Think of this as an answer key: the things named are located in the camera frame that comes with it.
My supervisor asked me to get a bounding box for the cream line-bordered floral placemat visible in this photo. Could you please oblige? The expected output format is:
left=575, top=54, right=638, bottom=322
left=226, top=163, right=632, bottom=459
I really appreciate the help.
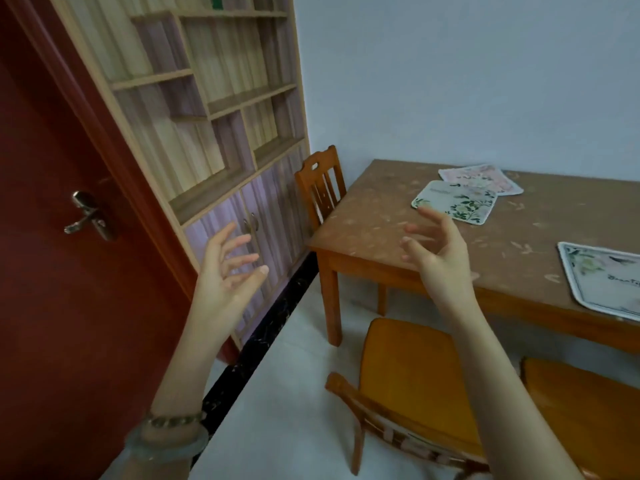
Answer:
left=557, top=241, right=640, bottom=323

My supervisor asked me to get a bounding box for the cream borderless floral placemat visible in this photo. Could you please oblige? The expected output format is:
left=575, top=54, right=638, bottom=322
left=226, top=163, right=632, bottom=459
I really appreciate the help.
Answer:
left=411, top=180, right=499, bottom=227

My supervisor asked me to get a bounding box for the orange wooden chair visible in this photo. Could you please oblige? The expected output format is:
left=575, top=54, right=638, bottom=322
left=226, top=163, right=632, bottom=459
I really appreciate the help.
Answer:
left=519, top=356, right=640, bottom=480
left=293, top=144, right=349, bottom=231
left=325, top=317, right=494, bottom=479

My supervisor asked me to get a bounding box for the pink floral placemat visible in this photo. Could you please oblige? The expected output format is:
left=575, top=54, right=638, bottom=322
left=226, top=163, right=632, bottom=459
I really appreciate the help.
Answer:
left=438, top=163, right=525, bottom=197

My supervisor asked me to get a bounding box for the person's right forearm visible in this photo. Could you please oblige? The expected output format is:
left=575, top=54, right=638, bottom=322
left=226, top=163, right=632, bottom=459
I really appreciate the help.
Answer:
left=442, top=294, right=585, bottom=480

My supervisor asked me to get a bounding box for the dark red door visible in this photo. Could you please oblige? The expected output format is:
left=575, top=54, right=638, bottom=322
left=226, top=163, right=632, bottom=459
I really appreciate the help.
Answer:
left=0, top=0, right=242, bottom=480

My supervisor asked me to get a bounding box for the person's right hand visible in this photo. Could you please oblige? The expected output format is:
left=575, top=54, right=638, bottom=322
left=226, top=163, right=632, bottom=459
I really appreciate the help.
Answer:
left=399, top=205, right=480, bottom=317

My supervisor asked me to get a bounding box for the pale green jade bangle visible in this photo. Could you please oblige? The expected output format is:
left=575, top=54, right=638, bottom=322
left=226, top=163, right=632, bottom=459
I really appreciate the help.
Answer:
left=123, top=423, right=211, bottom=465

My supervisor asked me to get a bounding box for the brown beaded bracelet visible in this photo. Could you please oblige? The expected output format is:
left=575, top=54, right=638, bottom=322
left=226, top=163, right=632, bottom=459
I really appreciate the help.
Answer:
left=145, top=410, right=207, bottom=430

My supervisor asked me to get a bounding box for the person's left forearm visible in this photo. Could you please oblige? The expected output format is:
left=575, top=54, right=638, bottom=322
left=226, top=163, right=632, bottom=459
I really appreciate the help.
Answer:
left=99, top=319, right=227, bottom=480

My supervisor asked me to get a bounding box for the wooden shelf cabinet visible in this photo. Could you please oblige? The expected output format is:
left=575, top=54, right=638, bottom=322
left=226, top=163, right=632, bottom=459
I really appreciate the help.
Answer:
left=47, top=0, right=314, bottom=349

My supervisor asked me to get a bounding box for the person's left hand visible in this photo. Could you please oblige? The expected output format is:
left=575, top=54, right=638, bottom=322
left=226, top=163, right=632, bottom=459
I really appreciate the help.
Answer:
left=191, top=221, right=271, bottom=341

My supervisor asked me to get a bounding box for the silver door handle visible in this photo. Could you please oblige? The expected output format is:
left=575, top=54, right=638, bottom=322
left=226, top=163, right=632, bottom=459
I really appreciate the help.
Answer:
left=63, top=190, right=119, bottom=243

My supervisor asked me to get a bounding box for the wooden table with floral cover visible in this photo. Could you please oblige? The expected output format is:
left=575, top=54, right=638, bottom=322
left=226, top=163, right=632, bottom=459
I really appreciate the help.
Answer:
left=307, top=158, right=640, bottom=357

